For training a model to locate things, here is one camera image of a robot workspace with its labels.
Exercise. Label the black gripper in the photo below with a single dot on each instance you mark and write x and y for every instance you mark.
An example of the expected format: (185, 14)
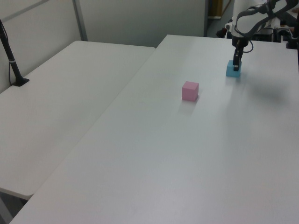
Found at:
(239, 42)

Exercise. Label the blue cube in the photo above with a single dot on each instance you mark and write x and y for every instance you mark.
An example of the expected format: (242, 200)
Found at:
(230, 71)

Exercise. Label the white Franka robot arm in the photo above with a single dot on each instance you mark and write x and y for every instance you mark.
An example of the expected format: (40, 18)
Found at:
(245, 21)

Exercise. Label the pink cube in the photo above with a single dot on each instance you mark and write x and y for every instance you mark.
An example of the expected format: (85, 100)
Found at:
(189, 92)

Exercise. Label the dark equipment rack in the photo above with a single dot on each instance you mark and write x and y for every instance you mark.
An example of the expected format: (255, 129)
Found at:
(266, 35)

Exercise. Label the wooden door panel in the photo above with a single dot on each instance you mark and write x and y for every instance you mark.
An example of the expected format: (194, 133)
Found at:
(215, 8)

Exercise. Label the black clamp stand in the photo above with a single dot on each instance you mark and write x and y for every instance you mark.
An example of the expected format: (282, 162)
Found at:
(293, 37)

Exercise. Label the white side table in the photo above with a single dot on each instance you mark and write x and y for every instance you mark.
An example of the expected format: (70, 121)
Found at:
(58, 105)

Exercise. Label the grey metal door frame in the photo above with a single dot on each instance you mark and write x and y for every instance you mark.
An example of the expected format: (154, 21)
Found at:
(206, 18)

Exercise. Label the grey metal partition post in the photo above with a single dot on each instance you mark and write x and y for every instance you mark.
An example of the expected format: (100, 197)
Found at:
(80, 21)

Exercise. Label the black camera stand pole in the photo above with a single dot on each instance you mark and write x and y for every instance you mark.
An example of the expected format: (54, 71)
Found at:
(10, 58)

